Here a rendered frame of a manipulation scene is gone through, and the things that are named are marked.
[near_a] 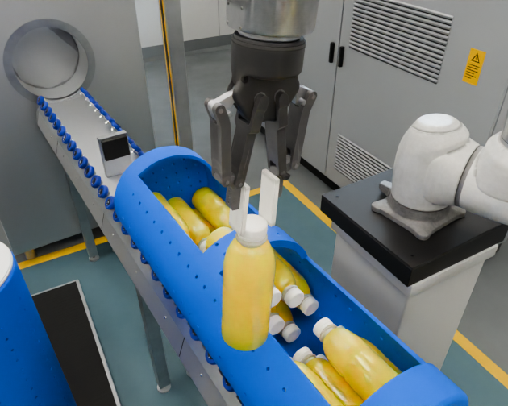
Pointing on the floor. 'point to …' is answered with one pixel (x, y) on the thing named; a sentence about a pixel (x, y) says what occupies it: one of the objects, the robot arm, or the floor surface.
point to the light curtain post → (176, 71)
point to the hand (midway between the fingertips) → (254, 203)
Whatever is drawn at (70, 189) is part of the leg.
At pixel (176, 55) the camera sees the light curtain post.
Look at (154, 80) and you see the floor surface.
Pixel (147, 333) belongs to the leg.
